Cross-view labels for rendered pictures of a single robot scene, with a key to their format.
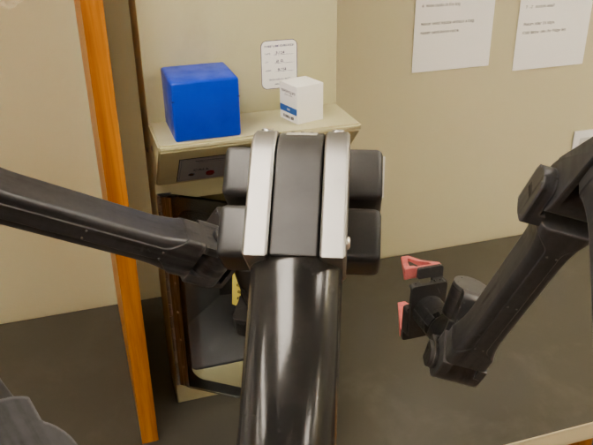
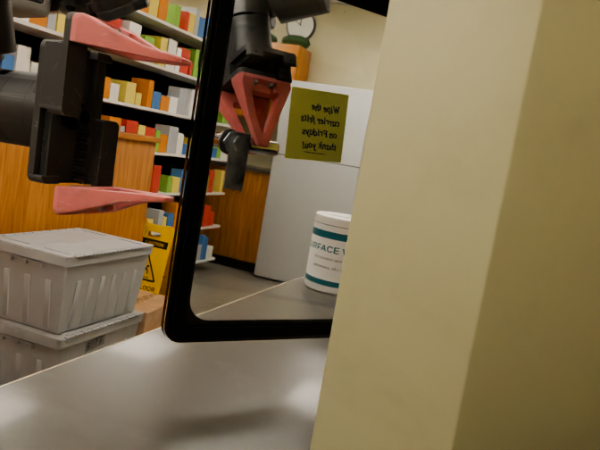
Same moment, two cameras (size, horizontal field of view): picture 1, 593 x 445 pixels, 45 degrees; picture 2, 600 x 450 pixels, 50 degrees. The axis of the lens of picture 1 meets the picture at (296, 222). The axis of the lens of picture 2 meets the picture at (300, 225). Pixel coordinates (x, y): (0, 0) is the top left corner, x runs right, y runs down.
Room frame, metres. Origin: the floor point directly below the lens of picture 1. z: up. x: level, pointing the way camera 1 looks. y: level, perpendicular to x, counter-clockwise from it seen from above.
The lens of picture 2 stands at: (1.47, -0.50, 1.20)
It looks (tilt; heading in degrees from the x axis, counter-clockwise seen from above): 6 degrees down; 127
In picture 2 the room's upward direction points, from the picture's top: 10 degrees clockwise
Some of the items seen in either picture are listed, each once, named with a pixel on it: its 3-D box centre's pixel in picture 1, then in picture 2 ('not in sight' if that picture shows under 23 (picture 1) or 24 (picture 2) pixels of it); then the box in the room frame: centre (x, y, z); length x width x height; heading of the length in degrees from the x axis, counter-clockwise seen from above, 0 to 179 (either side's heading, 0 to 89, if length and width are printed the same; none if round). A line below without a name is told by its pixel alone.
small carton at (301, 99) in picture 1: (301, 100); not in sight; (1.11, -0.01, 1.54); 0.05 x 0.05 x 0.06; 34
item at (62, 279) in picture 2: not in sight; (73, 277); (-0.95, 1.17, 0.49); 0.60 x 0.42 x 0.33; 107
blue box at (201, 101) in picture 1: (200, 101); not in sight; (1.07, 0.14, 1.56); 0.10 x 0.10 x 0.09; 17
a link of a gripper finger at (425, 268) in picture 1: (415, 276); (129, 75); (1.07, -0.20, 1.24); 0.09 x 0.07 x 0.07; 17
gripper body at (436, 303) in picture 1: (432, 315); (45, 112); (1.00, -0.23, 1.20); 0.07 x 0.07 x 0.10; 17
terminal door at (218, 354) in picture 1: (251, 310); (314, 164); (1.04, 0.08, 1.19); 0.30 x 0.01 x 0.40; 71
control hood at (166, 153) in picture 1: (255, 153); not in sight; (1.09, 0.06, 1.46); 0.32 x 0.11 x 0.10; 107
